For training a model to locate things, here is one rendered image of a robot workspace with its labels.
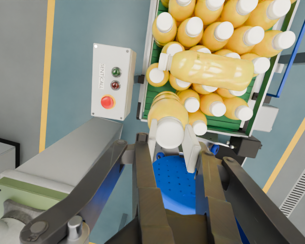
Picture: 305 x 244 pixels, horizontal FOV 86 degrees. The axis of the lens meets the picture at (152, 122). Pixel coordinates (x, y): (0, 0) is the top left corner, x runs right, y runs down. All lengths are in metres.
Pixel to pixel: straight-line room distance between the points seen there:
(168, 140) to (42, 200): 0.71
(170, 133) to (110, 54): 0.32
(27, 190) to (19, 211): 0.08
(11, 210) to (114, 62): 0.73
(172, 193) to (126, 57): 0.39
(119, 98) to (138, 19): 1.21
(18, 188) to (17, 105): 1.39
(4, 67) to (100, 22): 1.04
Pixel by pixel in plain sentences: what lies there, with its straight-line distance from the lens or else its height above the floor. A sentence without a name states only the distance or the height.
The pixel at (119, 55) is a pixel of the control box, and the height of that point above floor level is 1.10.
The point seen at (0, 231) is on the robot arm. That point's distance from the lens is 0.85.
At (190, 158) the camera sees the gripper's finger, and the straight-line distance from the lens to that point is 0.17.
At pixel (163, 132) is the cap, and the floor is 1.36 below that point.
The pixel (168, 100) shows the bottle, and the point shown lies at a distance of 0.27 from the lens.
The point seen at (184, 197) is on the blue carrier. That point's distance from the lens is 0.50.
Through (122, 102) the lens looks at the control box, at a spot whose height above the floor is 1.10.
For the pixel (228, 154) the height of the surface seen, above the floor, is 0.15.
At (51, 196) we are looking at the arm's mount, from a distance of 0.85.
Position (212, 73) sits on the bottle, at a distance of 0.39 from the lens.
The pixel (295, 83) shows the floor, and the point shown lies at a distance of 1.95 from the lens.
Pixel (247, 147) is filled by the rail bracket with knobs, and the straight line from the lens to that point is 0.69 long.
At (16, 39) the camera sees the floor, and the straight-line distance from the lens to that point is 2.07.
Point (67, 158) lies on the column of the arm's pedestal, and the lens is 1.06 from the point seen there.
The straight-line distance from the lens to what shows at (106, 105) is 0.48.
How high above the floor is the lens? 1.56
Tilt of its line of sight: 72 degrees down
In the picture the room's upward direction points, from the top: 168 degrees counter-clockwise
